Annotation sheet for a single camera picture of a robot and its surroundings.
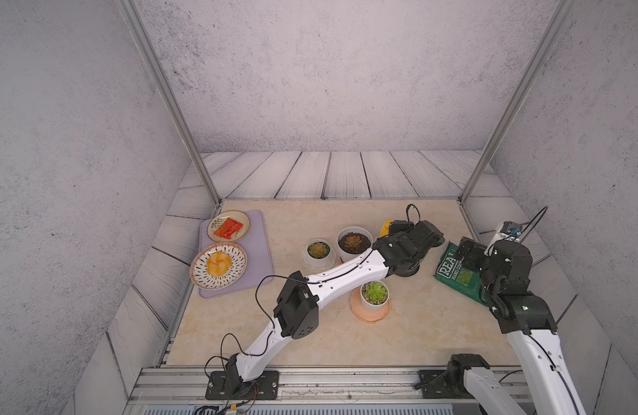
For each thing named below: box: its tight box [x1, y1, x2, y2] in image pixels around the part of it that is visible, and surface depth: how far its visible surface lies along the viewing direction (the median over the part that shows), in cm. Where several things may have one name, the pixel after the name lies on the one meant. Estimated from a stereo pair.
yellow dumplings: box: [206, 250, 233, 277], surface depth 98 cm
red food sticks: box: [214, 217, 244, 240], surface depth 110 cm
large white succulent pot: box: [336, 225, 374, 262], surface depth 98 cm
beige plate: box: [207, 210, 251, 243], surface depth 112 cm
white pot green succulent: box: [359, 280, 390, 313], surface depth 82 cm
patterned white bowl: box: [189, 242, 249, 291], surface depth 98 cm
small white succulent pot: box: [306, 240, 332, 269], surface depth 95 cm
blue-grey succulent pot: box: [382, 252, 428, 277], surface depth 59 cm
